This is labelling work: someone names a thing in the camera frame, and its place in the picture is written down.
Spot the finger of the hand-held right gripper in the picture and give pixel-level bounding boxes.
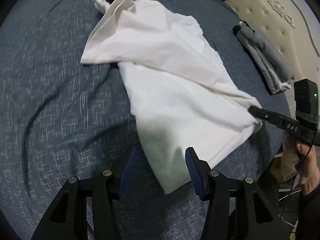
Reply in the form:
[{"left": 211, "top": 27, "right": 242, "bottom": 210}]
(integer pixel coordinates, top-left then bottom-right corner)
[{"left": 248, "top": 106, "right": 285, "bottom": 130}]

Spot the cream tufted headboard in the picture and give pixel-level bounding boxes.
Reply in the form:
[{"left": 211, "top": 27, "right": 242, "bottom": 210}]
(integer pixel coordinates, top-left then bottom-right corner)
[{"left": 224, "top": 0, "right": 320, "bottom": 120}]

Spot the blue patterned bed sheet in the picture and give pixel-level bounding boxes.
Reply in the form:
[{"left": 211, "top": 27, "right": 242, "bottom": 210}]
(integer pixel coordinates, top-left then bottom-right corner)
[{"left": 0, "top": 0, "right": 292, "bottom": 240}]

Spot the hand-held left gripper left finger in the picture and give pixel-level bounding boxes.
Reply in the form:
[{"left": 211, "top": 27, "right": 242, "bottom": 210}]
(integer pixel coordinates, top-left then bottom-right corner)
[{"left": 31, "top": 146, "right": 138, "bottom": 240}]

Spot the folded grey sweater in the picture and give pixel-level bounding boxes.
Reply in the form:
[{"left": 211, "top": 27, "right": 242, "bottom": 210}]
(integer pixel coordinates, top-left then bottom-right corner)
[{"left": 236, "top": 21, "right": 295, "bottom": 83}]

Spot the black cable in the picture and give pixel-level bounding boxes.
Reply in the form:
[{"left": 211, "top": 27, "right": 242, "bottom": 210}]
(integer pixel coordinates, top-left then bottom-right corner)
[{"left": 279, "top": 145, "right": 314, "bottom": 228}]

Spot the person's right forearm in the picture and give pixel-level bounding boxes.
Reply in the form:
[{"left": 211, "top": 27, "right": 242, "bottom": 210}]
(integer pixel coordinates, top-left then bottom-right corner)
[{"left": 295, "top": 187, "right": 320, "bottom": 240}]

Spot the white polo shirt black trim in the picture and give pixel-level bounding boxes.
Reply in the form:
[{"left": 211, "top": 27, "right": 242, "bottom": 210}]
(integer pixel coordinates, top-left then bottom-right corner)
[{"left": 80, "top": 0, "right": 263, "bottom": 195}]

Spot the person's right hand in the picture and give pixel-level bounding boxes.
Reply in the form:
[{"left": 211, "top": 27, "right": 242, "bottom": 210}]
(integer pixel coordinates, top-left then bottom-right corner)
[{"left": 282, "top": 132, "right": 320, "bottom": 195}]

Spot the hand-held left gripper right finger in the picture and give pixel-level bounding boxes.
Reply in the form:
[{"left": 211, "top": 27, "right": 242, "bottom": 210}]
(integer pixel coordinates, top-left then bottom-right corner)
[{"left": 185, "top": 147, "right": 288, "bottom": 240}]

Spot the cardboard box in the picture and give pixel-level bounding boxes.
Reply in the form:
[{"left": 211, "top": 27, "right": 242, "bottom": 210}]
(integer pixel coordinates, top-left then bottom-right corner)
[{"left": 270, "top": 155, "right": 298, "bottom": 182}]

